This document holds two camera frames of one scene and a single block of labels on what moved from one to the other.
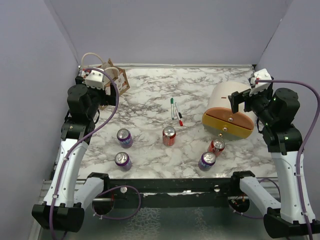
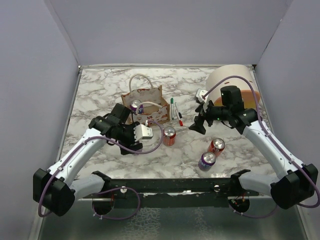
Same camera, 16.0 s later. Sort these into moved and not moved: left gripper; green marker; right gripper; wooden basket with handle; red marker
Moved: wooden basket with handle; right gripper; left gripper
Not moved: green marker; red marker
